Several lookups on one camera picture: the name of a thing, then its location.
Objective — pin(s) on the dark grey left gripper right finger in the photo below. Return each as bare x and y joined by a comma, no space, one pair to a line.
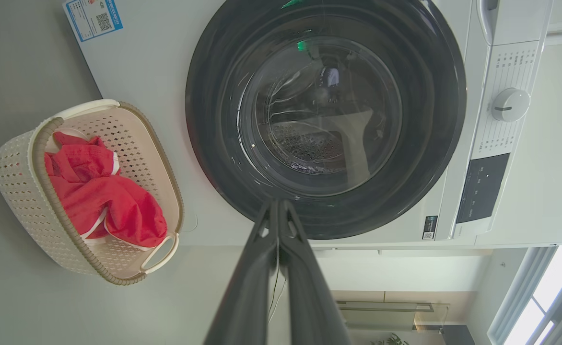
310,306

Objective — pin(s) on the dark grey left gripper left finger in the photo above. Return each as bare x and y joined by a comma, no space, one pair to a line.
247,297

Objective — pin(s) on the red garment with white stripes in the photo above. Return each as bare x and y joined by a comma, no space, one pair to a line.
113,201

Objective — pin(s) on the black round glass washer door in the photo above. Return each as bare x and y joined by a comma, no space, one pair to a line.
429,120

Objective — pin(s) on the white front-load washing machine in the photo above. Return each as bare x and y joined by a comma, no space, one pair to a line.
156,72

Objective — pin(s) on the cream perforated laundry basket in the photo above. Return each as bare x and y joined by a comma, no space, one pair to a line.
17,191

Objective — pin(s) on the green potted plant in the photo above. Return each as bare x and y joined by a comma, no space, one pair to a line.
391,340

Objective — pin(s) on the wooden cabinet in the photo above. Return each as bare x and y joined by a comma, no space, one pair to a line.
405,297

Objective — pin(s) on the small QR code sticker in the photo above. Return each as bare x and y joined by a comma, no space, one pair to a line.
429,227

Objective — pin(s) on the black washer display panel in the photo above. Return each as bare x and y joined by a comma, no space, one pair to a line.
482,189

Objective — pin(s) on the bright window with blinds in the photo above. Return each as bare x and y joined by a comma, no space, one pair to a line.
554,278

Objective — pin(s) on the white round washer knob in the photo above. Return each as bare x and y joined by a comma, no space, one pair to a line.
510,104

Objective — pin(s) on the blue white energy label sticker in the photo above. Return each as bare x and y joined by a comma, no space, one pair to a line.
93,18

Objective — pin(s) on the white detergent drawer front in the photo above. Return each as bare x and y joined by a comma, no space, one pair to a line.
521,21

